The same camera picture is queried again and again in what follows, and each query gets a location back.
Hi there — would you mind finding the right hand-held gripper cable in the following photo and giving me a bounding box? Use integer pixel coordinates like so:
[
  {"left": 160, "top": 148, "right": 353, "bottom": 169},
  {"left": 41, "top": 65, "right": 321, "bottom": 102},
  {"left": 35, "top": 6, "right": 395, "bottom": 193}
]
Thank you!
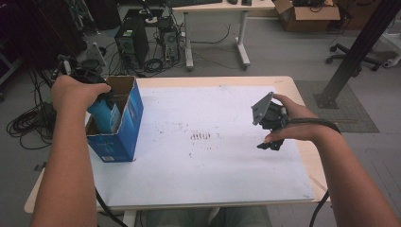
[{"left": 284, "top": 116, "right": 342, "bottom": 227}]

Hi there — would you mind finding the brown cardboard box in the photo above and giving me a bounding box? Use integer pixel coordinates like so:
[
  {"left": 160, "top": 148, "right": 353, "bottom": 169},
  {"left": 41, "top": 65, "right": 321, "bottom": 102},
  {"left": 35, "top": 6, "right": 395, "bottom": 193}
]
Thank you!
[{"left": 272, "top": 0, "right": 341, "bottom": 33}]

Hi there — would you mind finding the person's left hand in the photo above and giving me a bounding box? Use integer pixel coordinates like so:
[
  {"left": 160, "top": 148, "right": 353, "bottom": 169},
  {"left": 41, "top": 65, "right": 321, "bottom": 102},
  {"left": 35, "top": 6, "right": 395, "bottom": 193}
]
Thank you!
[{"left": 50, "top": 75, "right": 113, "bottom": 119}]

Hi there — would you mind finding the grey floor mat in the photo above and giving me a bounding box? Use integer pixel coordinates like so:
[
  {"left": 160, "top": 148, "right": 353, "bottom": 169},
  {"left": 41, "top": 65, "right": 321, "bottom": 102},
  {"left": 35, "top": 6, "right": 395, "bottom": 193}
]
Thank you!
[{"left": 294, "top": 79, "right": 380, "bottom": 134}]

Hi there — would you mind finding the blue bottle with white cap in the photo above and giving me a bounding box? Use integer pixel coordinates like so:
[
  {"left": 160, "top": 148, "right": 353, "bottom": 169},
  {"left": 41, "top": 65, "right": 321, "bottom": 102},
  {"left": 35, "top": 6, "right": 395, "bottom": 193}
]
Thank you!
[{"left": 87, "top": 94, "right": 123, "bottom": 135}]

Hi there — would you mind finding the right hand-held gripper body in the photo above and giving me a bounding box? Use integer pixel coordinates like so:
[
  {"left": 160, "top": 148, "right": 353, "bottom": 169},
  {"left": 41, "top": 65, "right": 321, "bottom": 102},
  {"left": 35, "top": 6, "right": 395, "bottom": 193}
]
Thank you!
[{"left": 251, "top": 91, "right": 289, "bottom": 131}]

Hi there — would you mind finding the open-sided computer case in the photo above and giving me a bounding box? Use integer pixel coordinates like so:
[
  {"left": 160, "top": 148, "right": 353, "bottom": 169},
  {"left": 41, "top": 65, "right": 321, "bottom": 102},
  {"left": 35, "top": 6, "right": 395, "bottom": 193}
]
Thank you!
[{"left": 156, "top": 18, "right": 182, "bottom": 65}]

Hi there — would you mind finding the left hand-held gripper cable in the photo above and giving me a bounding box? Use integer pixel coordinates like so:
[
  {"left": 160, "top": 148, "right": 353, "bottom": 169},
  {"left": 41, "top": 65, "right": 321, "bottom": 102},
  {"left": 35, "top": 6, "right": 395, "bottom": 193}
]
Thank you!
[{"left": 94, "top": 187, "right": 128, "bottom": 227}]

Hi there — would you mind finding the black metal pillar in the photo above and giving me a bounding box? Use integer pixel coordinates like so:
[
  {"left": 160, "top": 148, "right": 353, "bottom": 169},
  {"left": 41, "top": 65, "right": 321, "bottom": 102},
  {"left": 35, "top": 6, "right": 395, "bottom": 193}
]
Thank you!
[{"left": 312, "top": 0, "right": 401, "bottom": 110}]

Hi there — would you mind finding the white table mat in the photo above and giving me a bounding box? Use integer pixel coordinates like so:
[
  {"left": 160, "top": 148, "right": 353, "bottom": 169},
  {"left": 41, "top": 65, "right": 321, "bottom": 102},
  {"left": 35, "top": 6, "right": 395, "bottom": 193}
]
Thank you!
[{"left": 87, "top": 85, "right": 316, "bottom": 208}]

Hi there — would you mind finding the bundle of black floor cables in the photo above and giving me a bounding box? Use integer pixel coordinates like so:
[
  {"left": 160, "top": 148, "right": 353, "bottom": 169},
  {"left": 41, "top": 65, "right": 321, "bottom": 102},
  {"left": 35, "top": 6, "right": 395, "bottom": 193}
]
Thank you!
[{"left": 6, "top": 67, "right": 75, "bottom": 151}]

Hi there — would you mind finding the white-legged wooden desk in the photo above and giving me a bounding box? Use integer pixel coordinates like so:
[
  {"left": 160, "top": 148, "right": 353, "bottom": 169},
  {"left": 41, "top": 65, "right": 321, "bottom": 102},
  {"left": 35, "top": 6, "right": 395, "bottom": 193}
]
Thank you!
[{"left": 171, "top": 0, "right": 277, "bottom": 72}]

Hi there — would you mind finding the hand-held gripper cable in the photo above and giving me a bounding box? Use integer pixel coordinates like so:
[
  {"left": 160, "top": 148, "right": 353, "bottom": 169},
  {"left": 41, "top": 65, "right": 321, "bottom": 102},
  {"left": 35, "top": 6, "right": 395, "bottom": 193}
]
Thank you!
[
  {"left": 94, "top": 187, "right": 128, "bottom": 227},
  {"left": 284, "top": 116, "right": 342, "bottom": 227}
]

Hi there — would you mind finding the blue cardboard box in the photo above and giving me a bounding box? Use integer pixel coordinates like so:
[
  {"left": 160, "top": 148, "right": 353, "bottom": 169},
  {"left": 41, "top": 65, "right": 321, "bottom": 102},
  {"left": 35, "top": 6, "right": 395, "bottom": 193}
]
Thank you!
[{"left": 85, "top": 75, "right": 145, "bottom": 164}]

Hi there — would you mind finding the black keyboard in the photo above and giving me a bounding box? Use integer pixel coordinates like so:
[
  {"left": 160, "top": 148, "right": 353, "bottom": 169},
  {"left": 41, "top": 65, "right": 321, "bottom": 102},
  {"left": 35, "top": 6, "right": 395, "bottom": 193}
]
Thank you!
[{"left": 168, "top": 0, "right": 223, "bottom": 8}]

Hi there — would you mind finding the dark curtain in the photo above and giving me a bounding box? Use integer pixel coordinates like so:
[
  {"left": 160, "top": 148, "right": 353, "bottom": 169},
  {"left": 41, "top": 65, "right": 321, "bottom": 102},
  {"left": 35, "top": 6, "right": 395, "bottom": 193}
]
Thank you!
[{"left": 0, "top": 0, "right": 89, "bottom": 88}]

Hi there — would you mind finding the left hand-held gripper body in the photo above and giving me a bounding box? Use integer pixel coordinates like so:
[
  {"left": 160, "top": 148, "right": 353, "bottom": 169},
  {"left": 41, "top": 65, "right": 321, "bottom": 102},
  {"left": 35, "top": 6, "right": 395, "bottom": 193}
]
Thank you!
[{"left": 51, "top": 42, "right": 108, "bottom": 84}]

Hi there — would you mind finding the black office chair base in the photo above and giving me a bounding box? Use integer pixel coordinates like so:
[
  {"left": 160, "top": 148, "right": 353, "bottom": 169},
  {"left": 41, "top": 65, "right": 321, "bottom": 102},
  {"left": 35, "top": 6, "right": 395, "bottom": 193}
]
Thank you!
[{"left": 324, "top": 43, "right": 383, "bottom": 78}]

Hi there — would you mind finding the black computer tower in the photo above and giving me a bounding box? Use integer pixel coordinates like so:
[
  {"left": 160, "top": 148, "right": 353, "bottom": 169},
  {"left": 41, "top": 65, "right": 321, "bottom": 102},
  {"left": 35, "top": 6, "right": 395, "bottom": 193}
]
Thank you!
[{"left": 113, "top": 15, "right": 150, "bottom": 69}]

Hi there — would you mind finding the person's right hand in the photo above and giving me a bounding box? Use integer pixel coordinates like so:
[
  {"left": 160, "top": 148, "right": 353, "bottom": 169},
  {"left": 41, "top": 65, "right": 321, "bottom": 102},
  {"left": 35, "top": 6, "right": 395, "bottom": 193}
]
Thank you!
[{"left": 264, "top": 93, "right": 320, "bottom": 144}]

